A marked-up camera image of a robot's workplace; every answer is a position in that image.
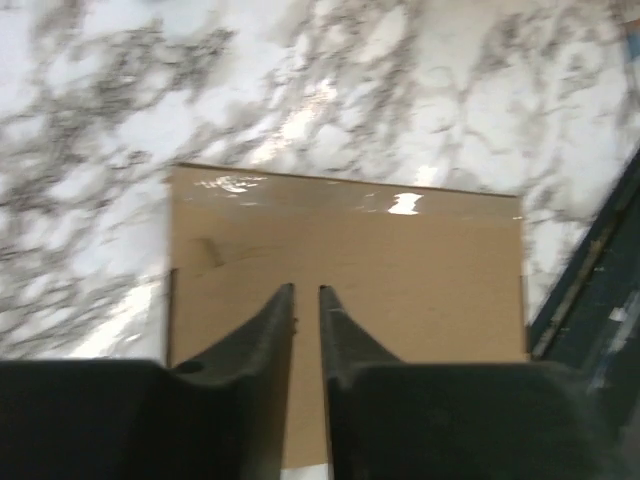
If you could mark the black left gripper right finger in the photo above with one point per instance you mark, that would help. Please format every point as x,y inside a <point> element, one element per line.
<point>390,419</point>

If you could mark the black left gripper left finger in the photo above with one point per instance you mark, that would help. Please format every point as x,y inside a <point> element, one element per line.
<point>218,415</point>

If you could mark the brown cardboard express box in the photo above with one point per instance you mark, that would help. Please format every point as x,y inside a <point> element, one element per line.
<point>435,275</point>

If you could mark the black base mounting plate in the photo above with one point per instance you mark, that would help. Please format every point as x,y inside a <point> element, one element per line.
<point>590,322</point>

